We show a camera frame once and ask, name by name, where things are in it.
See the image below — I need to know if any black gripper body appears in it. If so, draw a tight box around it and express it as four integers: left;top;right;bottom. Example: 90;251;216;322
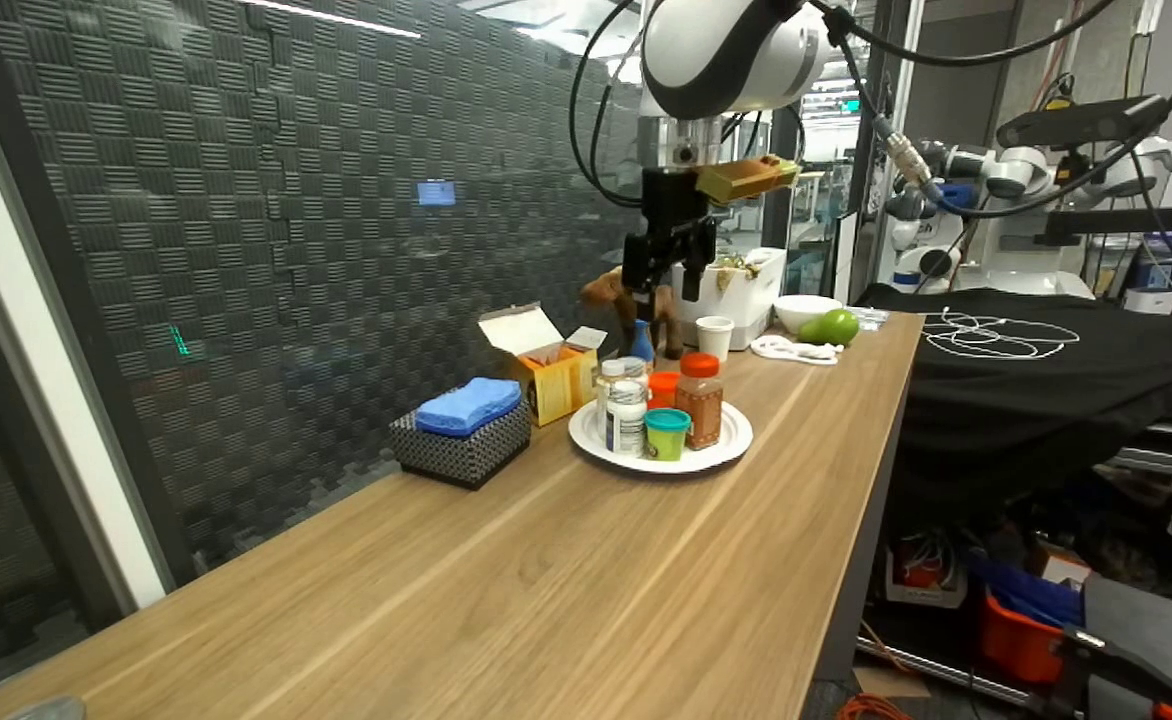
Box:
621;169;715;285

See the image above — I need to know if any blue glue bottle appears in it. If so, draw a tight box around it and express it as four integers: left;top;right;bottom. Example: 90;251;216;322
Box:
631;321;657;358

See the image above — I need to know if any green label pill bottle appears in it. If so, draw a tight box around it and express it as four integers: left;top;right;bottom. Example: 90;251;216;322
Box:
594;355;653;401

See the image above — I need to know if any orange lid yellow tub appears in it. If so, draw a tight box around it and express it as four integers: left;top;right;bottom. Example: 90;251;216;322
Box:
648;369;678;409

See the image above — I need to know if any small white pill bottle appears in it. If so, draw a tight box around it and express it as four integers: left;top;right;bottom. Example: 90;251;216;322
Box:
604;379;648;450

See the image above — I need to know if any orange lid spice jar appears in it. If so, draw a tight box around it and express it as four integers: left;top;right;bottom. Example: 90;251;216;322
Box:
678;352;723;448

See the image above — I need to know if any teal lid green tub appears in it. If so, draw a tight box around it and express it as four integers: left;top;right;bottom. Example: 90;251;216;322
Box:
643;409;690;458

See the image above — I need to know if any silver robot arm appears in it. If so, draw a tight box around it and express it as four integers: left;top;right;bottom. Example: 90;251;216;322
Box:
621;0;831;322

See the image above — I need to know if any brown moose plushie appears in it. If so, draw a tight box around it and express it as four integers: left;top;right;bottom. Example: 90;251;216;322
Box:
579;269;678;355

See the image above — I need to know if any white paper plate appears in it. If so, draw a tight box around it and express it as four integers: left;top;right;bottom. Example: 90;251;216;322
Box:
569;402;752;474

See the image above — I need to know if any grey white appliance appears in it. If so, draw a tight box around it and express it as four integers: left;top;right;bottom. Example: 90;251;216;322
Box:
671;246;783;347

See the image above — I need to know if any white paper cup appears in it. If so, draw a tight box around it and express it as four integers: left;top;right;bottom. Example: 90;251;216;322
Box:
697;314;733;358

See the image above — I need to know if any yellow open cardboard box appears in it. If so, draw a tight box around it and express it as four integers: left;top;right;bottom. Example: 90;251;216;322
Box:
477;305;607;425

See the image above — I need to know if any green bowl object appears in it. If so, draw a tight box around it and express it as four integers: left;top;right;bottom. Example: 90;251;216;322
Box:
797;307;858;343

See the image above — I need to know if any blue folded cloth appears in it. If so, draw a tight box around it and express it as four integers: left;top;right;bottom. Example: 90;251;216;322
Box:
414;374;518;441

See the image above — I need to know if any black cloth covered table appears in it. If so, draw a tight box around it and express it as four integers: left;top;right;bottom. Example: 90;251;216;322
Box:
863;285;1172;522

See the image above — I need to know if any red bucket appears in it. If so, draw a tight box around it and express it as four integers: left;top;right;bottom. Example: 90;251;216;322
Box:
976;586;1084;688

